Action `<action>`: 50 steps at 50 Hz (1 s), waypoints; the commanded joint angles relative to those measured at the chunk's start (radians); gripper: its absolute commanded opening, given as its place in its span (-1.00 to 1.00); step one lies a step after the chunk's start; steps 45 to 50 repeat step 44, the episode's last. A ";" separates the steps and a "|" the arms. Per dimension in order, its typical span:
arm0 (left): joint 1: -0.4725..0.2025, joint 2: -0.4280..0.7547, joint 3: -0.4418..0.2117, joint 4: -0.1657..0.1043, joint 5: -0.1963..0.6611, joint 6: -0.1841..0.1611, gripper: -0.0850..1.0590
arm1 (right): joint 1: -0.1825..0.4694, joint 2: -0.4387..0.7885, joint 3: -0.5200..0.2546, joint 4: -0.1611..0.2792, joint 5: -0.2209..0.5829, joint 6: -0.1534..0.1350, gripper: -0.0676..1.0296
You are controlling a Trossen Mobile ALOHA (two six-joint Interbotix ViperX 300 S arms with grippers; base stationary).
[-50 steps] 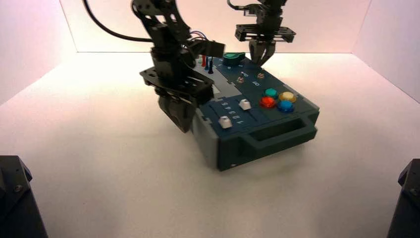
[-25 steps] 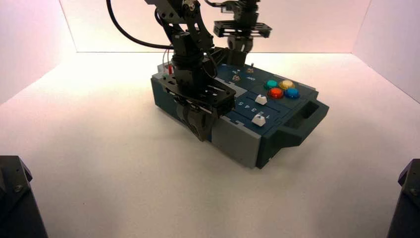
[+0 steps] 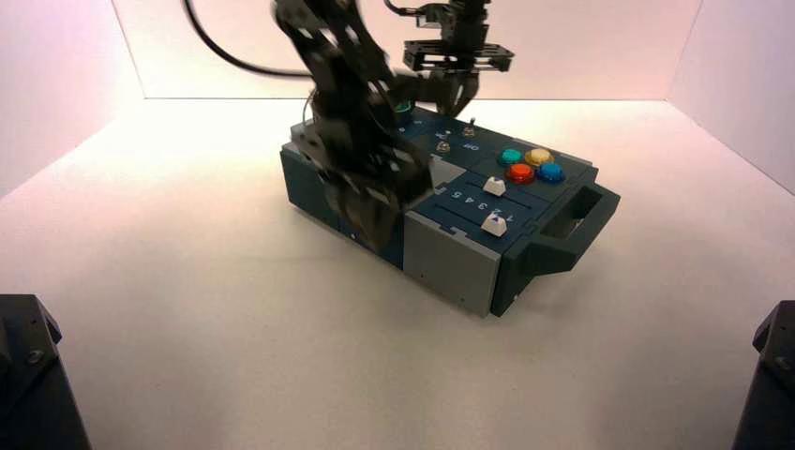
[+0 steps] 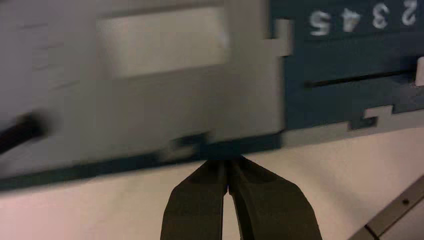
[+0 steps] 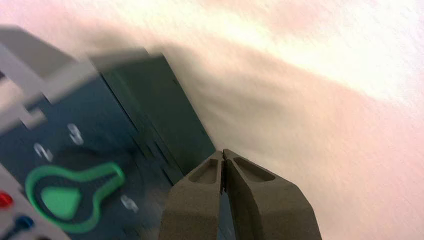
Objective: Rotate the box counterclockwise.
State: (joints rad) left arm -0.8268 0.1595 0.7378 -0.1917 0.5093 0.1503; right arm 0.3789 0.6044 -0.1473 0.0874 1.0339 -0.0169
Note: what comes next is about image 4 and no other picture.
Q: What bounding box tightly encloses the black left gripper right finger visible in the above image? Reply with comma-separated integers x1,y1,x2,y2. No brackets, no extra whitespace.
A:
227,155,323,240

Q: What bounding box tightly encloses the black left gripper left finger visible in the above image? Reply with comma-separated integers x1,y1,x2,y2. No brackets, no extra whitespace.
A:
160,160,229,240

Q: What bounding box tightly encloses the dark teal grey control box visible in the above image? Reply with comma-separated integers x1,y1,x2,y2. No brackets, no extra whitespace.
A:
0,0,424,193

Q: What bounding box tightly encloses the white rectangular display window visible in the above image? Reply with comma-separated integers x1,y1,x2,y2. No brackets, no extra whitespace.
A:
96,5,230,79

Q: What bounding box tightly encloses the white slider knob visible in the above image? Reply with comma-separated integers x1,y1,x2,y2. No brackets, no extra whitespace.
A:
414,56,424,87

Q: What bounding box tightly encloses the grey metal frame strip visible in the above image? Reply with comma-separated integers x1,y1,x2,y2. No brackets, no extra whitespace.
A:
347,174,424,240

